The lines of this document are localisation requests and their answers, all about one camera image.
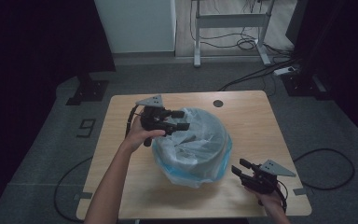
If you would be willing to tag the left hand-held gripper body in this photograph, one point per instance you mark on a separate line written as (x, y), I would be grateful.
(154, 119)

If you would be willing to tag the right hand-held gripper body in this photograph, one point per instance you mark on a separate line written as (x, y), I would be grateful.
(264, 179)

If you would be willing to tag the white blue-edged trash bag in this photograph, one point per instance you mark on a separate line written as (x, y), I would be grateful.
(192, 146)

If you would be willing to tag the person's right hand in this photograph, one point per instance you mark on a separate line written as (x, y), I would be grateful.
(268, 200)

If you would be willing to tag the person's left hand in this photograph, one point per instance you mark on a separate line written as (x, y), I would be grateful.
(136, 137)

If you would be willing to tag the grey tape piece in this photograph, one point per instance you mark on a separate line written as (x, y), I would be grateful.
(300, 191)
(83, 195)

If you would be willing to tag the black round table grommet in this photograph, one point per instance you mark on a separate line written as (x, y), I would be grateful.
(218, 103)

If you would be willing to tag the black stand base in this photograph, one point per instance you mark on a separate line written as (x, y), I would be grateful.
(304, 85)
(88, 90)

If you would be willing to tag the white cabinet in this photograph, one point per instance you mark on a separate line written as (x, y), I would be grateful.
(136, 25)

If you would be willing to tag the white power strip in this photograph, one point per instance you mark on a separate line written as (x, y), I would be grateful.
(283, 71)

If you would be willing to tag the dark curtain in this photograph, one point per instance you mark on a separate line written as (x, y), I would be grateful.
(28, 62)
(338, 46)

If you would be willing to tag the white metal desk frame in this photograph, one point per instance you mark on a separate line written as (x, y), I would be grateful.
(230, 20)

